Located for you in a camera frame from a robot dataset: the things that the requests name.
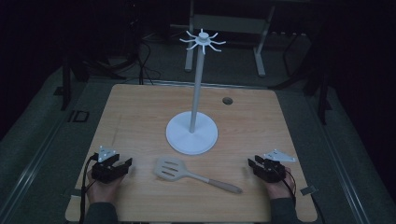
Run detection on person's left hand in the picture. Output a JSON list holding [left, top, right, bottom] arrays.
[[85, 169, 125, 205]]

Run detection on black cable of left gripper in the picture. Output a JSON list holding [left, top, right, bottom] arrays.
[[78, 152, 99, 224]]

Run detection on black floor cables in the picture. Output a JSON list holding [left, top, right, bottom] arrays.
[[135, 31, 163, 86]]

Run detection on black red cable of right gripper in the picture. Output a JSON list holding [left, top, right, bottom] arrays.
[[270, 160, 327, 224]]

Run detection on white utensil rack with hooks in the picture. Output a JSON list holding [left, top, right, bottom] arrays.
[[165, 28, 227, 156]]

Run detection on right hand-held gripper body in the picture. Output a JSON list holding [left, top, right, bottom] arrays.
[[252, 148, 296, 184]]

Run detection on white metal desk frame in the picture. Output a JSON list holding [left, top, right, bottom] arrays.
[[184, 0, 276, 77]]

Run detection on aluminium floor rail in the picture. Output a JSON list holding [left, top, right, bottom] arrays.
[[303, 92, 372, 224], [0, 78, 92, 224]]

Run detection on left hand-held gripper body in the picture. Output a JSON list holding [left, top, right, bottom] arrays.
[[91, 146, 126, 185]]

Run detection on black metal stand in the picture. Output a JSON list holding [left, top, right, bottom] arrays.
[[268, 29, 332, 126], [53, 0, 141, 111]]

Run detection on white slotted spatula wooden handle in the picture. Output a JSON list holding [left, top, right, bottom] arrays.
[[153, 156, 244, 195]]

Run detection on grey tape piece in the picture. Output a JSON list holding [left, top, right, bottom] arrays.
[[300, 185, 318, 196]]

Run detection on person's right hand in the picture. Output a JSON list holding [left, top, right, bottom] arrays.
[[264, 167, 296, 201]]

